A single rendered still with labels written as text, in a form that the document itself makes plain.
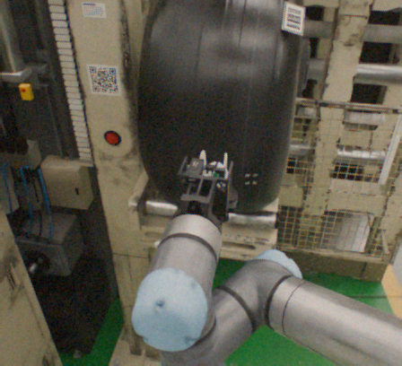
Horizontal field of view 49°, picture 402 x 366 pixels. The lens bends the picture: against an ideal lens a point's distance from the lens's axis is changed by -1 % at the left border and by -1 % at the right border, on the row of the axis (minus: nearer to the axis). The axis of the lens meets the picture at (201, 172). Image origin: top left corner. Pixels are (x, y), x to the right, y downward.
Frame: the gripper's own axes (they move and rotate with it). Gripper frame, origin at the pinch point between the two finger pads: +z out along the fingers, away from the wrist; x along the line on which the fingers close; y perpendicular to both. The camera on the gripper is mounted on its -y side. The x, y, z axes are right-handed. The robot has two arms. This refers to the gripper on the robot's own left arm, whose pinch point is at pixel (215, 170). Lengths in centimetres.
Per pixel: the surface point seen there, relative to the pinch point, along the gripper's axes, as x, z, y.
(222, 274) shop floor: 5, 91, -112
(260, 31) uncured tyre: -4.7, 15.3, 20.2
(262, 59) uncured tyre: -5.5, 12.4, 16.1
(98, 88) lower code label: 32.2, 28.4, 1.5
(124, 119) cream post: 26.6, 29.3, -6.3
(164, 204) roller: 15.7, 24.8, -26.9
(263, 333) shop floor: -16, 62, -115
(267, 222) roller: -10.6, 24.1, -27.6
